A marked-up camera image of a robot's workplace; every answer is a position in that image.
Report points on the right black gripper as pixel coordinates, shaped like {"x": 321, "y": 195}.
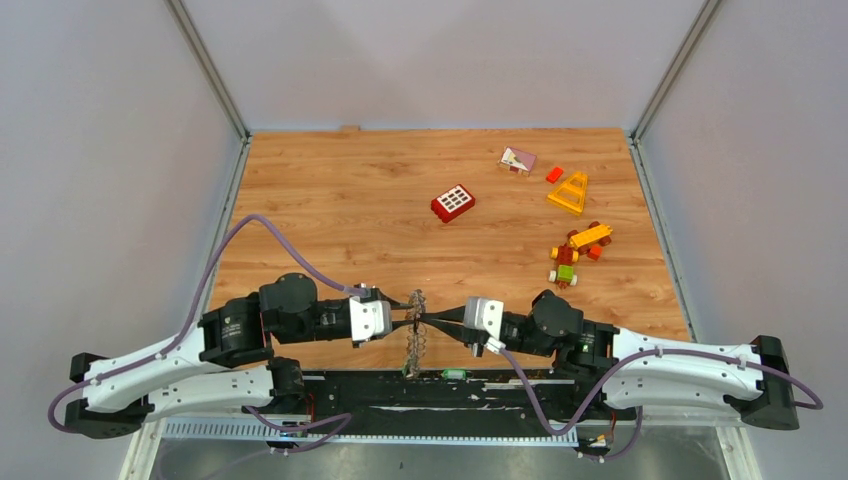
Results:
{"x": 456, "y": 331}

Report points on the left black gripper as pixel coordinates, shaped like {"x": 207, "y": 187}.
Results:
{"x": 395, "y": 304}

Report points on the large grey toothed keyring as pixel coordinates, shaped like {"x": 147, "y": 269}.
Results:
{"x": 416, "y": 336}

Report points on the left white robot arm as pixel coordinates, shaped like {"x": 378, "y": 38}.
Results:
{"x": 226, "y": 359}

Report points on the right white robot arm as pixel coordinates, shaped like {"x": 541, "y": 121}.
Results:
{"x": 616, "y": 369}

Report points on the small green bubble level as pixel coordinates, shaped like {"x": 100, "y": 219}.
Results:
{"x": 454, "y": 374}

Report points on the red green toy vehicle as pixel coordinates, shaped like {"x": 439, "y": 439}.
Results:
{"x": 562, "y": 273}

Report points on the red window toy brick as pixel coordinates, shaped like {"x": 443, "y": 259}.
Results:
{"x": 452, "y": 203}

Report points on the yellow orange toy car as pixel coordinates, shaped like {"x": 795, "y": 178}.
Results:
{"x": 596, "y": 234}

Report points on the pink roof toy house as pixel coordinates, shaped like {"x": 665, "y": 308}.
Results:
{"x": 517, "y": 161}

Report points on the small red toy brick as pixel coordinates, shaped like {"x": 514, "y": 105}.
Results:
{"x": 554, "y": 175}

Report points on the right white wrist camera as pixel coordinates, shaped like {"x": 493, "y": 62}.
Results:
{"x": 482, "y": 325}

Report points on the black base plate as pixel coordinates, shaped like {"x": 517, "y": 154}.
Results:
{"x": 488, "y": 403}

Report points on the yellow triangular toy frame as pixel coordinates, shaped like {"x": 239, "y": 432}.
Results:
{"x": 570, "y": 195}

